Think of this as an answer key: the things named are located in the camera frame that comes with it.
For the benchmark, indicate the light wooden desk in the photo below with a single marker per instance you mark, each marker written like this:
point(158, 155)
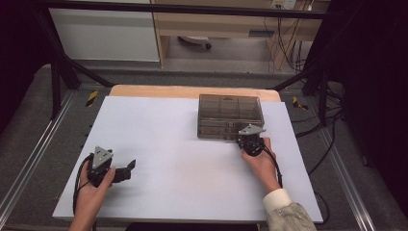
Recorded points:
point(224, 25)

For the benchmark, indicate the person's left hand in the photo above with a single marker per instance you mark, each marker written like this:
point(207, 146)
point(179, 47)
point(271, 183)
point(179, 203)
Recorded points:
point(91, 195)

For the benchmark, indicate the black curtain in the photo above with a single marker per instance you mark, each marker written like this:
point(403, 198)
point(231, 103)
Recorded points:
point(19, 57)
point(375, 96)

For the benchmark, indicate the black frame strut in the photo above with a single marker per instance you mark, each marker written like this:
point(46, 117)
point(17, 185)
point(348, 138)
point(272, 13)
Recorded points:
point(59, 64)
point(308, 77)

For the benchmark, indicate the smoky transparent drawer organizer box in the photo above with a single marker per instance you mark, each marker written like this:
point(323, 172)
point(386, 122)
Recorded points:
point(229, 109)

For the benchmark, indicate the white power strip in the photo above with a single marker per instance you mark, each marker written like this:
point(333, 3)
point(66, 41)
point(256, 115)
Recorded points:
point(284, 3)

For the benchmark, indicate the aluminium rail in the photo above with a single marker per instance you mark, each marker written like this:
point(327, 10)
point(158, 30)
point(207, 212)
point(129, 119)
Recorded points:
point(346, 173)
point(35, 154)

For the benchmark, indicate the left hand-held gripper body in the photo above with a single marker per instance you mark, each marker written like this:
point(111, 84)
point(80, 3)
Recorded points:
point(101, 157)

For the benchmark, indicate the yellow black tape strip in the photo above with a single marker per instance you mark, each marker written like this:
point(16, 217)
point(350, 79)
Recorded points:
point(91, 98)
point(299, 104)

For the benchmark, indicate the white cabinet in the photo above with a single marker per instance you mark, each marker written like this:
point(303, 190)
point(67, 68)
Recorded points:
point(102, 32)

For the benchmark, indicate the office chair base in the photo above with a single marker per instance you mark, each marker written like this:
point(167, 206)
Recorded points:
point(195, 40)

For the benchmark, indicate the person's right hand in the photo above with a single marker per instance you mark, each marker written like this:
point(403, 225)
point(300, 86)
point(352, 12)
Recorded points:
point(263, 166)

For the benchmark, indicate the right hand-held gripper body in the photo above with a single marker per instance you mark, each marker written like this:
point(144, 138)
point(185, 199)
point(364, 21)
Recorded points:
point(251, 141)

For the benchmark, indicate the black frame crossbar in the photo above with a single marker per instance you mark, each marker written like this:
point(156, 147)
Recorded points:
point(192, 9)

